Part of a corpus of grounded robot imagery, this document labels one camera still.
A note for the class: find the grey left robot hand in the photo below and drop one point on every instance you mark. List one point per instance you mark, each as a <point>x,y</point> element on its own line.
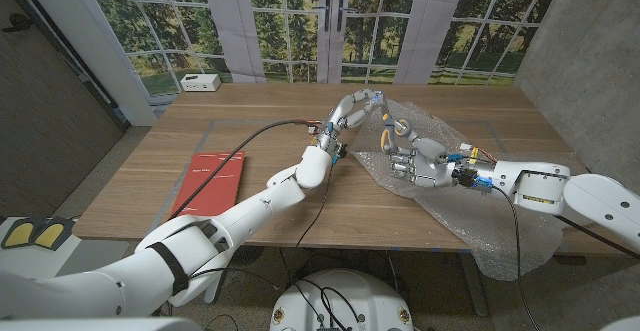
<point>345,113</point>

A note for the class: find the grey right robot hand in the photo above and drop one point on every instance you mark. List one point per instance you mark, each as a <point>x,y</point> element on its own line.
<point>425,166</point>

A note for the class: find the clear bubble wrap sheet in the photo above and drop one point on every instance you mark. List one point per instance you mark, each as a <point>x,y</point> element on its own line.
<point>475,211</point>

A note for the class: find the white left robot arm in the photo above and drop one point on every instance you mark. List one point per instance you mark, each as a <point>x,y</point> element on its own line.
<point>200,241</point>

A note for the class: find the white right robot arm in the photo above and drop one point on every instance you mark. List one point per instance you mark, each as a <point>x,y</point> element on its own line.
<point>575,196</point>

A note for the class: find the red notebook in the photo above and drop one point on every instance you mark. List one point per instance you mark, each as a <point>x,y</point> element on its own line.
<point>215,186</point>

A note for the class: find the printed window forest backdrop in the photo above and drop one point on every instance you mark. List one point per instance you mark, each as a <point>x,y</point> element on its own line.
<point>280,21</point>

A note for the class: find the white table leg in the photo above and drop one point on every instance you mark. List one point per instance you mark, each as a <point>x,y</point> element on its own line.
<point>472,291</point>
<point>215,286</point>

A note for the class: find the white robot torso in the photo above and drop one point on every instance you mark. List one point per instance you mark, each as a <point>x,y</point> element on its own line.
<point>370,296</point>

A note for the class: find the white power strip box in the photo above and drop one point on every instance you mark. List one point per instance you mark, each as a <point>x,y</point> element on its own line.
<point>200,83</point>

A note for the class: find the yellow black foot pedal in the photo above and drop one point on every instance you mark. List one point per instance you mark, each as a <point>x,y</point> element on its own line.
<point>19,233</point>
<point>52,233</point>

